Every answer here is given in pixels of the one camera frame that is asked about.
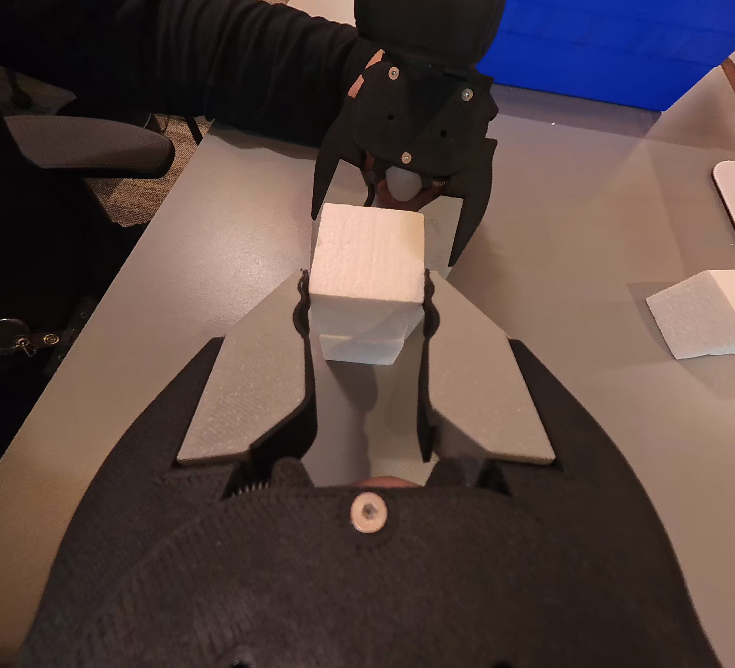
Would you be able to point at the badge reel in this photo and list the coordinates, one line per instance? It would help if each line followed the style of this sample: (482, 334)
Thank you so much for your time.
(14, 332)

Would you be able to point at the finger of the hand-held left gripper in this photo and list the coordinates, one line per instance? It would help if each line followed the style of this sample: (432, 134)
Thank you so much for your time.
(442, 237)

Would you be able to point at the person's dark clothed body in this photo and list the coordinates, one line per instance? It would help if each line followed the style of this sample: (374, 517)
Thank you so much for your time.
(46, 249)

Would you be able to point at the wooden book stand white base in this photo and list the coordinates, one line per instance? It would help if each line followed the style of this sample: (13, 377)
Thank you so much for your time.
(726, 185)

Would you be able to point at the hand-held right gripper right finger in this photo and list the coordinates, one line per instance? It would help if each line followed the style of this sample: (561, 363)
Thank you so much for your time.
(482, 392)

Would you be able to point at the person's left forearm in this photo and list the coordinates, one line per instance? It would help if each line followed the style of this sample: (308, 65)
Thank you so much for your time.
(201, 48)

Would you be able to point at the person's left hand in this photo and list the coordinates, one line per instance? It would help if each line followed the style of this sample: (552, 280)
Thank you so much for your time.
(381, 192)

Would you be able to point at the blue plastic bin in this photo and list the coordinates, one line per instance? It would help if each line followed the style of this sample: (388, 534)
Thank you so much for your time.
(603, 48)

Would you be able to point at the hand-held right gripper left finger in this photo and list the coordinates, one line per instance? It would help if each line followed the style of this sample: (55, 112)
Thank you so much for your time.
(247, 392)

